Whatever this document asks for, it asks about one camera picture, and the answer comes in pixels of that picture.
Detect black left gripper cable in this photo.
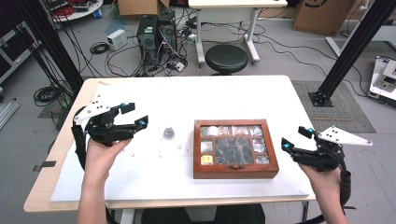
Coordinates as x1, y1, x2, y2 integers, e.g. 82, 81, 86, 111
70, 106, 91, 173

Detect white table mat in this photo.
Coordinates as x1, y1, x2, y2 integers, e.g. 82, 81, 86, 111
49, 83, 312, 203

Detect black computer tower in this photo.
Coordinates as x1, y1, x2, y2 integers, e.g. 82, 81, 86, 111
158, 8, 179, 61
136, 14, 160, 65

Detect large coiled black cable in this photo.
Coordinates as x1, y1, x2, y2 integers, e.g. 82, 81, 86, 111
33, 84, 64, 107

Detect black tape strip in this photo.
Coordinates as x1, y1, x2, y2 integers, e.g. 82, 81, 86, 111
32, 160, 58, 173

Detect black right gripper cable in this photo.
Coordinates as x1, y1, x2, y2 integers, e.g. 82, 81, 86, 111
294, 153, 353, 224

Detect white packet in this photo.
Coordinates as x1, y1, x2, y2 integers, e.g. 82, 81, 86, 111
200, 140, 214, 154

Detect round white table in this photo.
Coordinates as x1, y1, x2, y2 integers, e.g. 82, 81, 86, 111
46, 0, 105, 23

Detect yellow packet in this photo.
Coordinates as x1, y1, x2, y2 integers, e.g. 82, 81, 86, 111
200, 154, 215, 166

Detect person's right hand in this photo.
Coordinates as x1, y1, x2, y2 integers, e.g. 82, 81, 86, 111
299, 162, 343, 201

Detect black metal frame post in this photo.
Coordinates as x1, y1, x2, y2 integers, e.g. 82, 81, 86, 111
307, 0, 396, 108
13, 0, 85, 93

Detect grey floor mat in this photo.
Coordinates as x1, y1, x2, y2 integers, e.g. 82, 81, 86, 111
291, 80, 377, 134

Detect white box device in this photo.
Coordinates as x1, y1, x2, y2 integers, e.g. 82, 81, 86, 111
106, 28, 128, 51

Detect wooden box with glass lid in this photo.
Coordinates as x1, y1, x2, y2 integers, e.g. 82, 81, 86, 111
192, 119, 280, 180

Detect red cable coil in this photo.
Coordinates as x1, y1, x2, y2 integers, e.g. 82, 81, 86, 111
51, 5, 76, 19

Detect small cardboard box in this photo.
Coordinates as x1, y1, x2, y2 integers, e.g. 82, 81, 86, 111
117, 0, 171, 17

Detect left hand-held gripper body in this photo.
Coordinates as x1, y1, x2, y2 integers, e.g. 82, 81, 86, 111
73, 100, 138, 147

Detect grey shelf unit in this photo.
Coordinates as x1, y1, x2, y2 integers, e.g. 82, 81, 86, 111
0, 21, 42, 86

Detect black round stool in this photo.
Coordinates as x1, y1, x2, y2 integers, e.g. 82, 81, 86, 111
205, 44, 249, 76

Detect person's dark trousers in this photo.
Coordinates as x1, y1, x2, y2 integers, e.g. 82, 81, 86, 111
140, 203, 267, 224

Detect white desk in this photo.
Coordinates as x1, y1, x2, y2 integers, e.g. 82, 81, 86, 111
188, 0, 289, 66

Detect aluminium profile bars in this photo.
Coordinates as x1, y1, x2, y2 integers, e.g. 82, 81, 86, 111
0, 100, 21, 131

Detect large cardboard box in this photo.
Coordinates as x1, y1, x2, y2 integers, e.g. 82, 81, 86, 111
291, 0, 358, 37

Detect light wooden table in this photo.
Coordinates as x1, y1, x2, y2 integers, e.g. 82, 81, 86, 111
23, 75, 317, 214

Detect person's left hand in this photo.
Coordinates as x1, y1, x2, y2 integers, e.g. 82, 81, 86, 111
83, 137, 133, 188

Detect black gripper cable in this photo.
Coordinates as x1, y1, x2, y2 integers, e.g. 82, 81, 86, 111
70, 106, 91, 173
294, 153, 353, 224

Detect white machine with grey panel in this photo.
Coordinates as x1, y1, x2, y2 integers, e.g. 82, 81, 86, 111
369, 55, 396, 102

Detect pile of dark packets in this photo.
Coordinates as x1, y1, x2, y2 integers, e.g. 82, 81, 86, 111
214, 137, 254, 165

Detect small coiled black cable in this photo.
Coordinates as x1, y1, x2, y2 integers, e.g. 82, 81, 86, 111
89, 41, 111, 56

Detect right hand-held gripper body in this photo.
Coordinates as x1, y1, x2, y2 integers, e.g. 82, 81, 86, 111
291, 125, 374, 173

